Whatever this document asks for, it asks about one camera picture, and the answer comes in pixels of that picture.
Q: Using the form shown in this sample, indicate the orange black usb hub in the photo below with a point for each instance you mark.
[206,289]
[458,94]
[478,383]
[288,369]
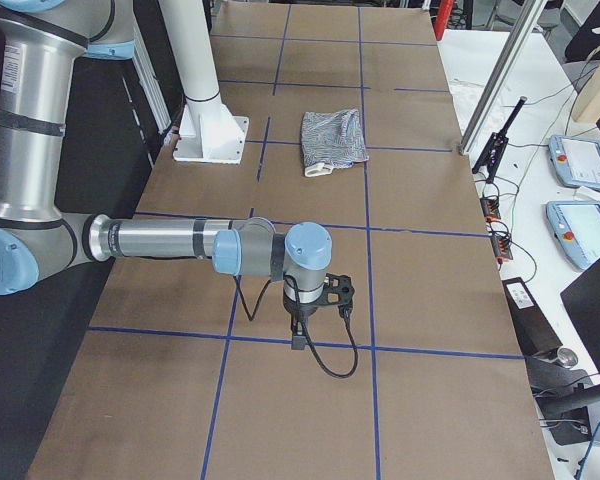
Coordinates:
[490,208]

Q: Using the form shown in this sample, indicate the black box with label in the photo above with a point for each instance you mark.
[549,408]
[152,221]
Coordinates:
[535,335]

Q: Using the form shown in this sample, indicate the black monitor stand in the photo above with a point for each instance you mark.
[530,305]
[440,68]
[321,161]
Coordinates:
[568,397]

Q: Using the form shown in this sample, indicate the black camera tripod stand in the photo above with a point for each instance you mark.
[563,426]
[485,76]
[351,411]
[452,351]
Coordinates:
[493,151]

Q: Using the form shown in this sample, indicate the aluminium frame post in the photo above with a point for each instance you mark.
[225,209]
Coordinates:
[522,28]

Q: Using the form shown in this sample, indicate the white pedestal column base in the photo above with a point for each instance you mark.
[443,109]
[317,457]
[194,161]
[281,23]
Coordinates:
[208,132]

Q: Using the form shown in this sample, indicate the blue teach pendant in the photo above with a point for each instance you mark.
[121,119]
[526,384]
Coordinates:
[576,226]
[576,161]

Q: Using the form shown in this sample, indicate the red object at edge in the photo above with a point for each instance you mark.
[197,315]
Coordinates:
[442,18]

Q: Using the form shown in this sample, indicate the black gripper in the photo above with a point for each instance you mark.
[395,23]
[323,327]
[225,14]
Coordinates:
[300,311]

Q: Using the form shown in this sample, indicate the far blue teach pendant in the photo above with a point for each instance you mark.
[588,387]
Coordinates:
[576,161]

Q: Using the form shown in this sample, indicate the near blue teach pendant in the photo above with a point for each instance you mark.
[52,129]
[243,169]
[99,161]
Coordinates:
[576,226]

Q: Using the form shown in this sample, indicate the striped polo shirt white collar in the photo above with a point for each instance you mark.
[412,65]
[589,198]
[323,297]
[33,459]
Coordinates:
[331,141]

